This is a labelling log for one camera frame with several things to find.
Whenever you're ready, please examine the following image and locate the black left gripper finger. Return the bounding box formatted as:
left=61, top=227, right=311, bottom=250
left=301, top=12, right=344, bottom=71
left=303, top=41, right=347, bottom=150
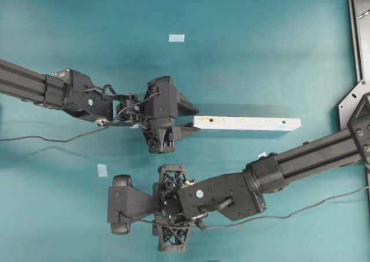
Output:
left=175, top=89, right=199, bottom=117
left=172, top=123, right=199, bottom=141

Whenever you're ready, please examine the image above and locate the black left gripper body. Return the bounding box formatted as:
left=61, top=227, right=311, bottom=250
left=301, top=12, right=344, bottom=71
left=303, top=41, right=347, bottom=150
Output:
left=132, top=105, right=180, bottom=154

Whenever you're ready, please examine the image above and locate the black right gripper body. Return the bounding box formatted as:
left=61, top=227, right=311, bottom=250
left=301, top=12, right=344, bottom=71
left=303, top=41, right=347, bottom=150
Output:
left=152, top=164, right=190, bottom=244

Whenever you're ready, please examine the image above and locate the white wooden board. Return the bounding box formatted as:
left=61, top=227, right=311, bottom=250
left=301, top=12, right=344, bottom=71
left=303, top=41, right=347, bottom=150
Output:
left=193, top=116, right=301, bottom=131

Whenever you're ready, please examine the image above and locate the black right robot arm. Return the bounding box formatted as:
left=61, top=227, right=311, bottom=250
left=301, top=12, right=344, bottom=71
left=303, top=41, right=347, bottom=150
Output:
left=152, top=93, right=369, bottom=250

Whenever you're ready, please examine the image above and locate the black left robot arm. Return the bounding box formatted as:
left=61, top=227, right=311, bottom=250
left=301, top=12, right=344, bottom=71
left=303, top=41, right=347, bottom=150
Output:
left=1, top=60, right=199, bottom=154

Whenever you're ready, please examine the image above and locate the blue tape marker top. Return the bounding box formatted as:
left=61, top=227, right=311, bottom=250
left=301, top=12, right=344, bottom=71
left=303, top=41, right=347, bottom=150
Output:
left=168, top=34, right=185, bottom=43

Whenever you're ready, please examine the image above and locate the blue tape marker left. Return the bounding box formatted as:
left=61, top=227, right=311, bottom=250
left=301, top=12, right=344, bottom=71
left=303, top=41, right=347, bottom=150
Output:
left=97, top=164, right=108, bottom=178

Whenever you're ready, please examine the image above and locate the blue tape marker centre-right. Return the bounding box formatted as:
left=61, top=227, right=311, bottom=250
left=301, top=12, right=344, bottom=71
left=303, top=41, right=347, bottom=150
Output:
left=258, top=152, right=267, bottom=159

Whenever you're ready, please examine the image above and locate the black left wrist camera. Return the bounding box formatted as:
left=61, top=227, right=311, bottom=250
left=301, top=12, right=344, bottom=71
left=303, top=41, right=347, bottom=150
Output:
left=143, top=76, right=178, bottom=118

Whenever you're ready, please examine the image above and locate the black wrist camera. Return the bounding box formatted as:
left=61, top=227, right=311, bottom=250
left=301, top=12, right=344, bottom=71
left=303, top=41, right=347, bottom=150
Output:
left=107, top=175, right=160, bottom=235
left=143, top=76, right=178, bottom=118

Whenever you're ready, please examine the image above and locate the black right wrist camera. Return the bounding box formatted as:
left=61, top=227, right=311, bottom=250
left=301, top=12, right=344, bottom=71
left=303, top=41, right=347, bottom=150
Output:
left=107, top=175, right=160, bottom=235

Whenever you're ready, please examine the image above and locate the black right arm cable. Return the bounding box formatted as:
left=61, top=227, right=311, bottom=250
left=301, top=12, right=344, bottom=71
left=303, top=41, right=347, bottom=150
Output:
left=117, top=185, right=370, bottom=231

